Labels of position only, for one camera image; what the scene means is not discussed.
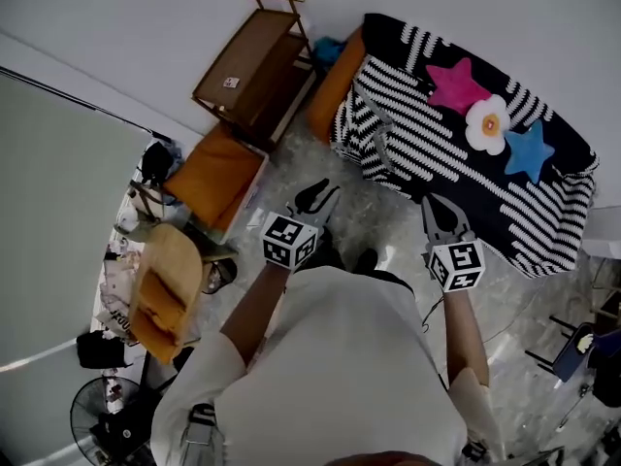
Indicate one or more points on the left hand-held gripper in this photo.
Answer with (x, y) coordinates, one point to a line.
(286, 241)

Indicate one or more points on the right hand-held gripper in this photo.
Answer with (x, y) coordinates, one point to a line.
(458, 262)

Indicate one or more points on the black white striped blanket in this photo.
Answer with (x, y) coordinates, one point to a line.
(466, 197)

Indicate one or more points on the orange seat cushion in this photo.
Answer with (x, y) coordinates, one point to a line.
(213, 173)

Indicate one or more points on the blue star pillow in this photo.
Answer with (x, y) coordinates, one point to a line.
(529, 156)

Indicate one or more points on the white flower pillow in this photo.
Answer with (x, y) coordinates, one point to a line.
(487, 124)

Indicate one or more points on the pink star pillow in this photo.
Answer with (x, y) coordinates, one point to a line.
(458, 88)

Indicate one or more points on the person's left forearm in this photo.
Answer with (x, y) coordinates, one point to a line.
(252, 318)

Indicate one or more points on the person's right forearm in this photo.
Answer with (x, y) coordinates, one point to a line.
(463, 338)

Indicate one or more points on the person's black trousers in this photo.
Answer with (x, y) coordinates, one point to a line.
(335, 257)

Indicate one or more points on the black round pot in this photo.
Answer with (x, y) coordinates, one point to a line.
(220, 277)

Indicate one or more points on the small white card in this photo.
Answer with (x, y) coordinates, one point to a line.
(231, 82)

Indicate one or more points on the wooden armchair with orange padding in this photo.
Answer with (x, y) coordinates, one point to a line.
(174, 255)

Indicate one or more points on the teal cloth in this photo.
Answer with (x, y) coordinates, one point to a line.
(327, 51)

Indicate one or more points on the white cabinet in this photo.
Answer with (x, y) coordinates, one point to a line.
(604, 226)

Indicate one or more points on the person's white shirt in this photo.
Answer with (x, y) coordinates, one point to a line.
(339, 367)

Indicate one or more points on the black round bag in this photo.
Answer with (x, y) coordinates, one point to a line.
(156, 163)

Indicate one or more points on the brown wooden shelf cart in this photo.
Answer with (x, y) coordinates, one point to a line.
(242, 51)

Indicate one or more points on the blue chair with black legs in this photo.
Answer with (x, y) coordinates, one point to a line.
(572, 357)

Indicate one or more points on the pile of household clutter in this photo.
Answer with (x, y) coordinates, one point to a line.
(119, 279)

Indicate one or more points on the white printed tote bag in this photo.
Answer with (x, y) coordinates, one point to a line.
(116, 323)

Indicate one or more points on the black fabric bag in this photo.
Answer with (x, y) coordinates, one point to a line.
(99, 350)

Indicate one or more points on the black standing fan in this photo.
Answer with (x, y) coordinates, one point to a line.
(87, 415)

